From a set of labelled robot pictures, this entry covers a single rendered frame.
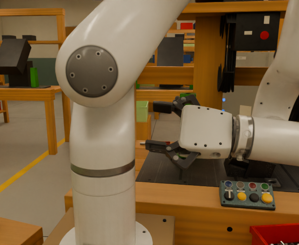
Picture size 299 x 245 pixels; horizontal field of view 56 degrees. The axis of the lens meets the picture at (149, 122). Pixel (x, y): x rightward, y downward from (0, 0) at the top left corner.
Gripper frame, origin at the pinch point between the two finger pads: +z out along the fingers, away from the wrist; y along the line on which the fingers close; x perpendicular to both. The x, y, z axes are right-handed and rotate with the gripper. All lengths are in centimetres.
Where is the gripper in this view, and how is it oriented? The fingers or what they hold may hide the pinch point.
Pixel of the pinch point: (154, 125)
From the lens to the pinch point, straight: 57.2
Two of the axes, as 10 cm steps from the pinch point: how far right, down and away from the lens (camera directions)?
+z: -9.9, -1.3, 1.1
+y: 1.6, -8.4, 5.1
